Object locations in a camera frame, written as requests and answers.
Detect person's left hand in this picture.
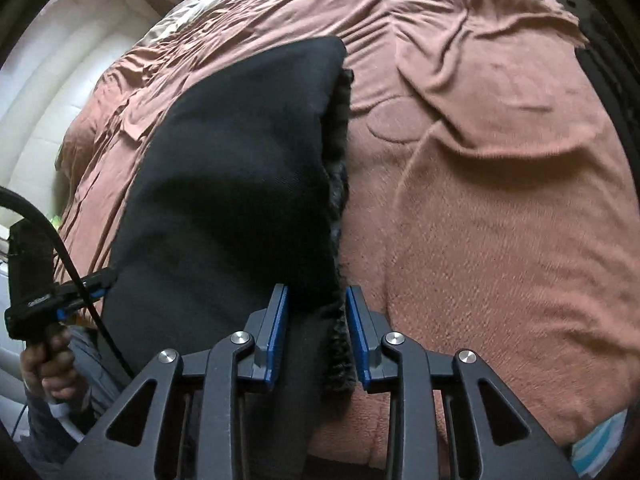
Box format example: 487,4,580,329
20,328,89,402

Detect black pants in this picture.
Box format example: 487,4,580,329
102,37,352,479

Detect brown fleece blanket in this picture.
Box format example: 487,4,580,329
56,0,639,445

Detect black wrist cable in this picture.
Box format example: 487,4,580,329
0,185,136,380

